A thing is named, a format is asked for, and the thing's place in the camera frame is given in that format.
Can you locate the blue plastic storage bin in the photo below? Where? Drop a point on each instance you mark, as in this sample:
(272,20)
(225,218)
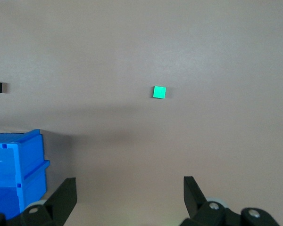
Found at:
(11,169)

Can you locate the brown table mat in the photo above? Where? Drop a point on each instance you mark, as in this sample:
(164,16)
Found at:
(141,47)

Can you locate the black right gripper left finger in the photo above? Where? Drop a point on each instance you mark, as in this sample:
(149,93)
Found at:
(61,200)

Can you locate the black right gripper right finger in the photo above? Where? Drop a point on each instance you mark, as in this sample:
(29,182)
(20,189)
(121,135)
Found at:
(193,200)

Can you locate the green cube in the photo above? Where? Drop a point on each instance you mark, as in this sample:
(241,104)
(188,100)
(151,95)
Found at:
(159,92)

